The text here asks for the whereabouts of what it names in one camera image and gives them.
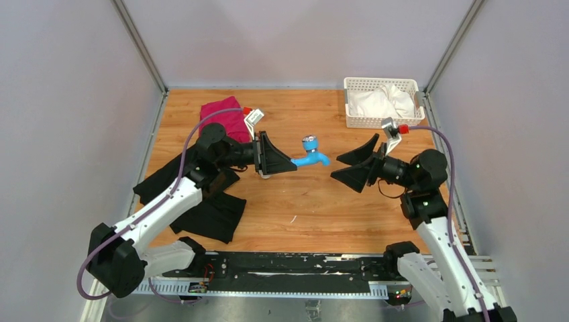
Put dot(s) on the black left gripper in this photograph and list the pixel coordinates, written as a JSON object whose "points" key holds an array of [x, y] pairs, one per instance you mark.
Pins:
{"points": [[272, 160]]}

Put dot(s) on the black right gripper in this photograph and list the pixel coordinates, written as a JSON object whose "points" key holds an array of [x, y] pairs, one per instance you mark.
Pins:
{"points": [[355, 176]]}

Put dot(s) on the blue water faucet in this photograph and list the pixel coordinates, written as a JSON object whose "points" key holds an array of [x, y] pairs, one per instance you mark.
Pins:
{"points": [[313, 155]]}

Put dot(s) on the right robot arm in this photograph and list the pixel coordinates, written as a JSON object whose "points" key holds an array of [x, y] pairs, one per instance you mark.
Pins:
{"points": [[455, 292]]}

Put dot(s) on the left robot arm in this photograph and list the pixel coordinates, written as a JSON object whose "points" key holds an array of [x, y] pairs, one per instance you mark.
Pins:
{"points": [[155, 218]]}

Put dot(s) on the magenta cloth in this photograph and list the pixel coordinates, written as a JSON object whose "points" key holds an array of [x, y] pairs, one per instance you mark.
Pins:
{"points": [[232, 121]]}

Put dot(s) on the white plastic basket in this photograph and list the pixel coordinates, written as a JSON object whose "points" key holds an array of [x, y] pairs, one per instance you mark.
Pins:
{"points": [[362, 84]]}

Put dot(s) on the white cloth in basket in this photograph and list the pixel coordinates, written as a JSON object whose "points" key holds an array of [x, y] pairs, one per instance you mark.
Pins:
{"points": [[385, 101]]}

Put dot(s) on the black cloth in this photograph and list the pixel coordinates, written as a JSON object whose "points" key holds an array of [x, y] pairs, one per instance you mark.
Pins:
{"points": [[216, 217]]}

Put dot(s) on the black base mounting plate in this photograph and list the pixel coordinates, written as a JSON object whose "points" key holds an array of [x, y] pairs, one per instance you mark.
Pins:
{"points": [[290, 273]]}

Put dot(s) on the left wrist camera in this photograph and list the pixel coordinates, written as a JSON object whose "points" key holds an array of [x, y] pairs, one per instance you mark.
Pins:
{"points": [[251, 118]]}

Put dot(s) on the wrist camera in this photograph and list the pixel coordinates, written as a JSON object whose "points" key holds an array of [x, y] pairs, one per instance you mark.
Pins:
{"points": [[251, 118], [392, 133]]}

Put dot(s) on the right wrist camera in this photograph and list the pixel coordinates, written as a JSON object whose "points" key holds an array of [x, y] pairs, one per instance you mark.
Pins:
{"points": [[392, 133]]}

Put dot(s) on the aluminium frame rail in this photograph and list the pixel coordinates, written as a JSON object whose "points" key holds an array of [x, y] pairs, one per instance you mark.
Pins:
{"points": [[188, 289]]}

